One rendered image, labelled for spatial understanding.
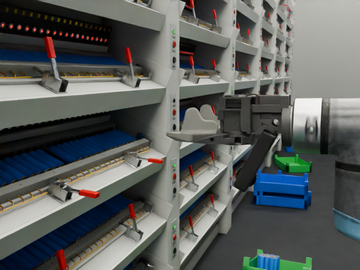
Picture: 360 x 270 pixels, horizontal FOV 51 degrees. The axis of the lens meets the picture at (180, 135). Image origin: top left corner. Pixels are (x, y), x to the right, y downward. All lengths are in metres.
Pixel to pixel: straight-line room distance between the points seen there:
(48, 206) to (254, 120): 0.38
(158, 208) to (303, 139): 0.60
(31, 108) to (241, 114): 0.33
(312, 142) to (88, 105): 0.41
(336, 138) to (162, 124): 0.56
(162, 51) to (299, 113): 0.53
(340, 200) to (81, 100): 0.47
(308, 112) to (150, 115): 0.55
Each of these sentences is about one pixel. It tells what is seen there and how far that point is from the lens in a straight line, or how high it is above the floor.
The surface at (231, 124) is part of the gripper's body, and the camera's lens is 0.63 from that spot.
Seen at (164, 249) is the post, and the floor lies 0.24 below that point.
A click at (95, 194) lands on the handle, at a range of 0.65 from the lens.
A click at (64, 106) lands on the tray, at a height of 0.70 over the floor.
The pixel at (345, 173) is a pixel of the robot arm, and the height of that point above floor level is 0.60.
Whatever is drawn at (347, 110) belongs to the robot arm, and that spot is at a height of 0.70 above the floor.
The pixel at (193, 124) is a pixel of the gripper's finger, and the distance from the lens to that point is 0.64.
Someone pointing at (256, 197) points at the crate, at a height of 0.04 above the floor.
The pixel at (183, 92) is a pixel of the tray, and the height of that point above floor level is 0.69.
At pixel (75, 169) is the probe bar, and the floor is 0.57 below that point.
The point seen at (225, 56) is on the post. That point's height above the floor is 0.83.
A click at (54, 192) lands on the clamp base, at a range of 0.70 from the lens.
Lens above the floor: 0.75
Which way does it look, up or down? 9 degrees down
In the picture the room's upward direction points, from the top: straight up
